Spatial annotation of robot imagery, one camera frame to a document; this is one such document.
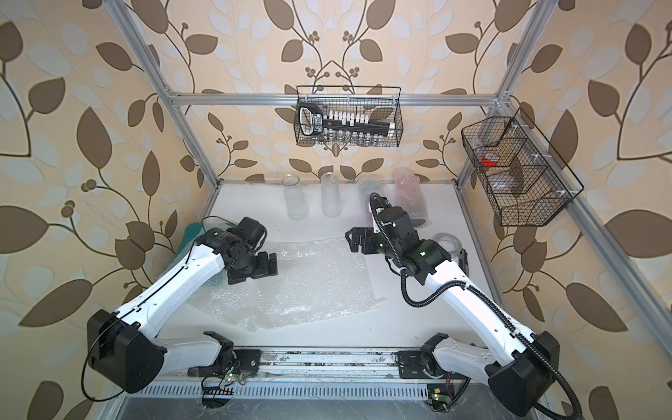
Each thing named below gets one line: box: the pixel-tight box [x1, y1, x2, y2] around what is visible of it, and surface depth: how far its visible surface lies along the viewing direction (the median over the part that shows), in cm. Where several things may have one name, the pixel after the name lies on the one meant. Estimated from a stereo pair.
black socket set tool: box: [297, 103, 395, 137], surface depth 84 cm
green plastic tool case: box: [175, 222, 203, 257], surface depth 101 cm
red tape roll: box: [481, 152, 500, 168], surface depth 84 cm
